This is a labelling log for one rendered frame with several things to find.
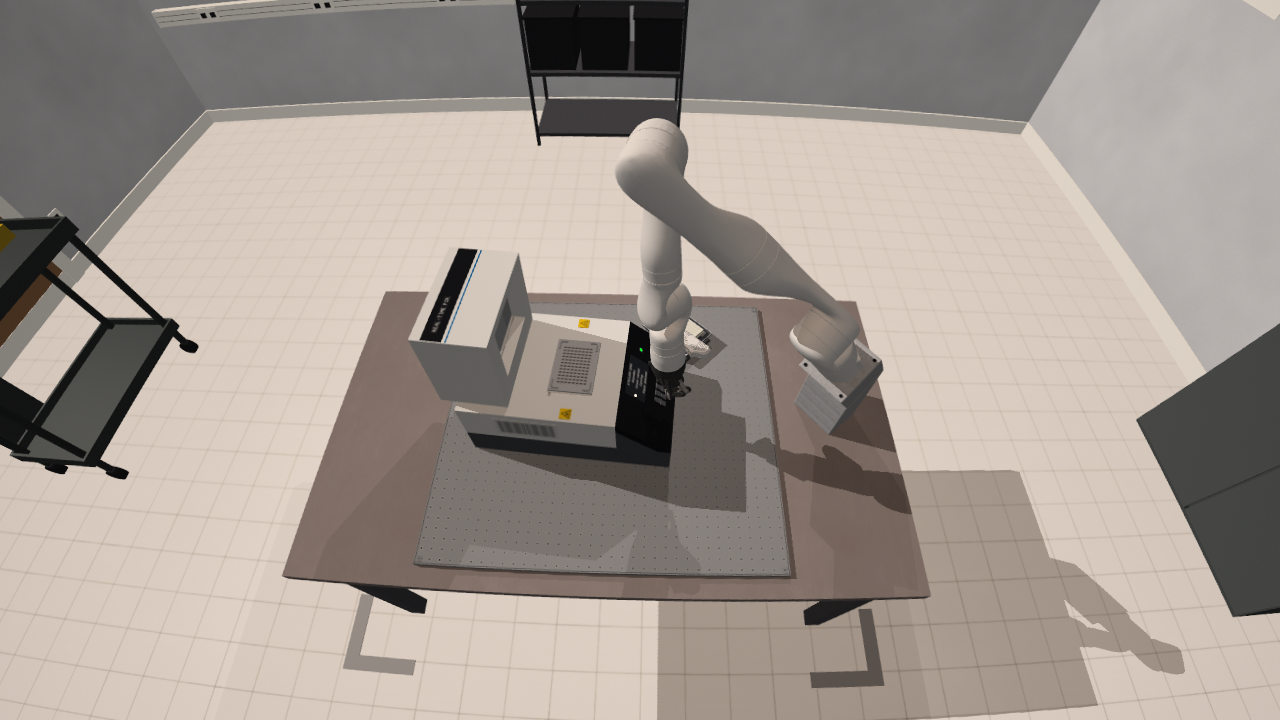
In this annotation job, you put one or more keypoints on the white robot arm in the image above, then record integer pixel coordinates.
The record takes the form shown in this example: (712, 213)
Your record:
(648, 170)

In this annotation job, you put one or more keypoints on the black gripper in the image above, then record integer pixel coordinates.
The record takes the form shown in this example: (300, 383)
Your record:
(671, 386)

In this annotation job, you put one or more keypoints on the dark grey rectangular frame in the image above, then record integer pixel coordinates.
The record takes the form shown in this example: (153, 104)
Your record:
(704, 337)

